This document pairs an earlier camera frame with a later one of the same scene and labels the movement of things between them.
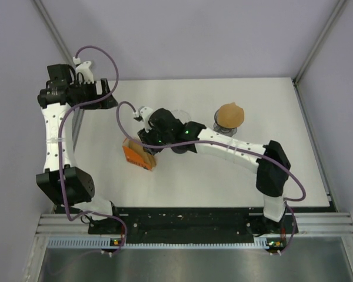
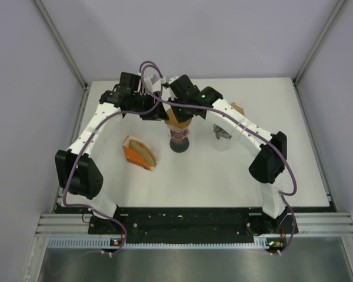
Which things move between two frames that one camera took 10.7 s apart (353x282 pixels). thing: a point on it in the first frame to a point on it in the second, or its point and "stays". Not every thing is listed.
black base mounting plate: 192,225 stays
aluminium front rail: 329,224 stays
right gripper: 147,136 to 180,118
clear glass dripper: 226,131 stays
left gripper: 92,86 to 157,114
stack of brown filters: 149,158 stays
